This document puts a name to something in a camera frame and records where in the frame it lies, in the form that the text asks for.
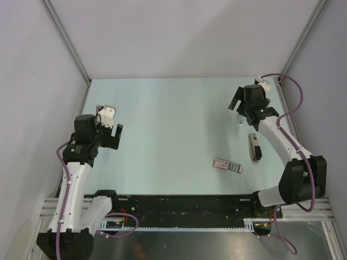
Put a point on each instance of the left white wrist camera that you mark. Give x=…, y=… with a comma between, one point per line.
x=105, y=115

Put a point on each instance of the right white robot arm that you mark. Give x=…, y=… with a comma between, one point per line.
x=303, y=180

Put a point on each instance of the aluminium frame rail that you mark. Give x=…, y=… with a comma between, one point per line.
x=322, y=212

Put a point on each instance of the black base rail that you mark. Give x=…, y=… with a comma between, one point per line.
x=190, y=211

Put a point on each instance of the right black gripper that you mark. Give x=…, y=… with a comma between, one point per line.
x=238, y=96

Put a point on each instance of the red white staple box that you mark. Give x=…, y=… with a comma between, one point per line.
x=227, y=165

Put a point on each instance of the blue white staple remover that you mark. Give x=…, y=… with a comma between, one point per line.
x=240, y=120

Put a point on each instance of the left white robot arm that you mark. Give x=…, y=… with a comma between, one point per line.
x=70, y=234

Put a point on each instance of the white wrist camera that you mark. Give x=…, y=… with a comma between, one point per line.
x=266, y=85
x=105, y=115

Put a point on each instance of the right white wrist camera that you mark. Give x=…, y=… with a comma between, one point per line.
x=266, y=85

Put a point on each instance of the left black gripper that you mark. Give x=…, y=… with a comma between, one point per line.
x=111, y=142

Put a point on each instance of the beige black stapler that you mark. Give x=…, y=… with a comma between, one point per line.
x=254, y=149

